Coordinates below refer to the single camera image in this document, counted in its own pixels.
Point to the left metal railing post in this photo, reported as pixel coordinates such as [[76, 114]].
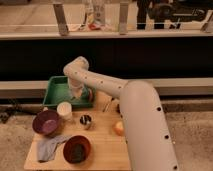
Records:
[[60, 18]]

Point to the orange fruit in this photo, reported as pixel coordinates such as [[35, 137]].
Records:
[[118, 128]]

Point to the metal railing post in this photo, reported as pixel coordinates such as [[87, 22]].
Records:
[[123, 15], [60, 18]]

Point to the purple bowl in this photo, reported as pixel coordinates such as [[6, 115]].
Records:
[[46, 122]]

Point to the red-brown bowl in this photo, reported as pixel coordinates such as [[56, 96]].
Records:
[[76, 149]]

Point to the small metal cup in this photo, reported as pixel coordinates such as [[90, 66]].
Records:
[[86, 121]]

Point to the black machine in background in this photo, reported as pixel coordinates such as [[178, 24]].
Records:
[[176, 11]]

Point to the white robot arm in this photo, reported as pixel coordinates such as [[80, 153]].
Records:
[[149, 143]]

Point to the green plastic tray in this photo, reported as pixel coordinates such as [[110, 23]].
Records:
[[58, 91]]

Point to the right metal railing post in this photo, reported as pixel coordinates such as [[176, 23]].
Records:
[[123, 15]]

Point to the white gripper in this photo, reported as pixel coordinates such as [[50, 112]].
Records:
[[75, 87]]

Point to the white cup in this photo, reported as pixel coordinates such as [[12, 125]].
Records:
[[64, 109]]

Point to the grey-blue cloth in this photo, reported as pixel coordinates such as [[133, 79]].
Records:
[[46, 148]]

